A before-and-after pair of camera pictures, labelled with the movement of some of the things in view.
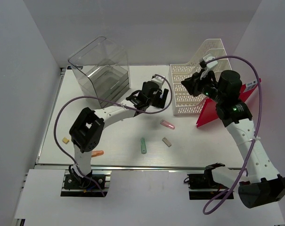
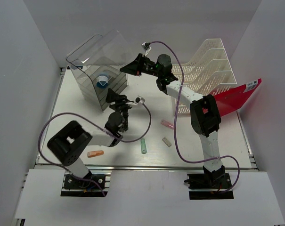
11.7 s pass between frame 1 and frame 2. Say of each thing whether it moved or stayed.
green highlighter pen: stayed
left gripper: moved
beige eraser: stayed
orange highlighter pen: stayed
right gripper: moved
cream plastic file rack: stayed
